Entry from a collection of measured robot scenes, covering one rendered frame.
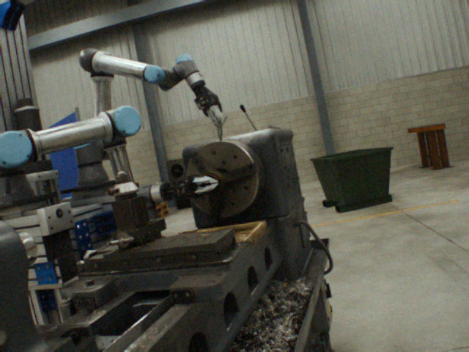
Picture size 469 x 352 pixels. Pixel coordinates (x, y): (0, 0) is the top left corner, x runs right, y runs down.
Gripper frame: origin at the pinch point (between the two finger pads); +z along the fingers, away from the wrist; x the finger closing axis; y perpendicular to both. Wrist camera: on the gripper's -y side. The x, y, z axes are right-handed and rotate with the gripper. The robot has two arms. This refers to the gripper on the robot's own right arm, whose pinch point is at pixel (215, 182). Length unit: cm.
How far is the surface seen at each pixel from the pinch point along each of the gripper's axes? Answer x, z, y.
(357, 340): -108, 35, -81
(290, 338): -52, 23, 19
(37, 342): -13, 4, 96
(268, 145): 9.9, 15.2, -30.9
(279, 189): -9.7, 16.3, -31.2
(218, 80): 229, -319, -973
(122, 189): 5.5, -9.3, 45.0
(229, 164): 5.3, 1.3, -15.2
